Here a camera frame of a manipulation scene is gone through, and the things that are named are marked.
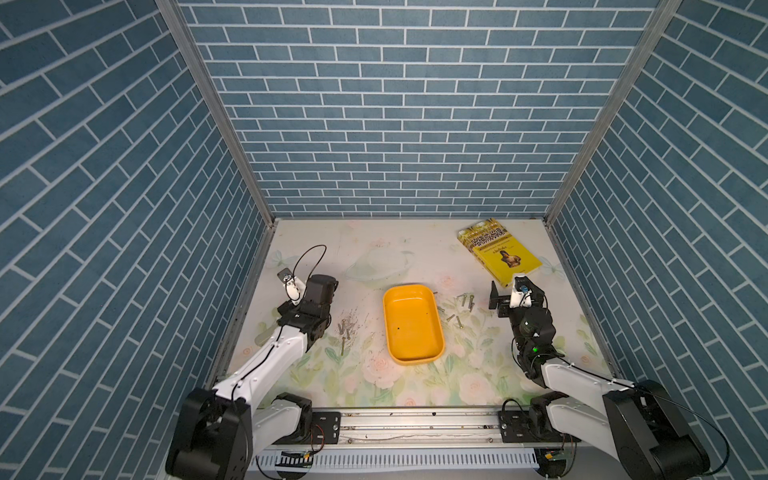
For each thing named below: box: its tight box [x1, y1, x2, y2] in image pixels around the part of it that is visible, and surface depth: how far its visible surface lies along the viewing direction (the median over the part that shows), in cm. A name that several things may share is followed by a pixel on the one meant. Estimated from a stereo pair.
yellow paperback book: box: [457, 218, 543, 288], surface depth 110 cm
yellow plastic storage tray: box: [383, 284, 446, 366], surface depth 93 cm
